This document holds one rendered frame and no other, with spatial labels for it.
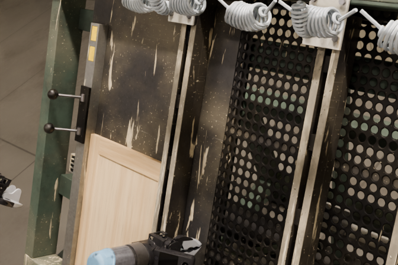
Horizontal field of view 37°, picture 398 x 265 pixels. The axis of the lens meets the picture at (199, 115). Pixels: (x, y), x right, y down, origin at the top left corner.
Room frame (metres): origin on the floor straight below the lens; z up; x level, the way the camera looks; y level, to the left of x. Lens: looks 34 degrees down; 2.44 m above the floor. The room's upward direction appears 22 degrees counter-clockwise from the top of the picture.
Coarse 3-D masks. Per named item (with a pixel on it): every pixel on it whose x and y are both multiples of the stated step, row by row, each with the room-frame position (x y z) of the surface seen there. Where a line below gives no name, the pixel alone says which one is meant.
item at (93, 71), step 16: (96, 48) 1.86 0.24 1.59; (96, 64) 1.84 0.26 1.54; (96, 80) 1.83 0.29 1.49; (96, 96) 1.81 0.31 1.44; (96, 112) 1.80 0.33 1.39; (80, 144) 1.76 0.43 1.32; (80, 160) 1.73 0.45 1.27; (80, 176) 1.70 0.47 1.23; (80, 192) 1.69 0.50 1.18; (80, 208) 1.67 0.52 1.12; (64, 256) 1.63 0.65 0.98
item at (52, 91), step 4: (48, 92) 1.81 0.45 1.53; (52, 92) 1.81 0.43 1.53; (56, 92) 1.81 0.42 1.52; (48, 96) 1.81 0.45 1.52; (52, 96) 1.80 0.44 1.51; (56, 96) 1.80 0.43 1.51; (64, 96) 1.81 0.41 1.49; (68, 96) 1.81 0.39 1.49; (72, 96) 1.81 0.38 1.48; (76, 96) 1.81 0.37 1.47; (80, 96) 1.81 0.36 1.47; (84, 96) 1.81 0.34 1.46; (80, 100) 1.81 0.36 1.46; (84, 100) 1.80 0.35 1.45
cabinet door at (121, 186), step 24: (96, 144) 1.72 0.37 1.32; (120, 144) 1.65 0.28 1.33; (96, 168) 1.68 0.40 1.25; (120, 168) 1.59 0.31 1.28; (144, 168) 1.50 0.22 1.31; (96, 192) 1.64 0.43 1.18; (120, 192) 1.55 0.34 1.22; (144, 192) 1.46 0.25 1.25; (96, 216) 1.60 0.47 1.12; (120, 216) 1.51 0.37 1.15; (144, 216) 1.42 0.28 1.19; (96, 240) 1.56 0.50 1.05; (120, 240) 1.47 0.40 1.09
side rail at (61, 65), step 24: (72, 0) 2.13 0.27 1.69; (72, 24) 2.10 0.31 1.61; (48, 48) 2.08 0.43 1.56; (72, 48) 2.08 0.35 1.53; (48, 72) 2.04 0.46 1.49; (72, 72) 2.05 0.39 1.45; (48, 120) 1.95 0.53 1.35; (48, 144) 1.92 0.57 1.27; (48, 168) 1.90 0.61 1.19; (48, 192) 1.87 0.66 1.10; (48, 216) 1.84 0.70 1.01; (48, 240) 1.81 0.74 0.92
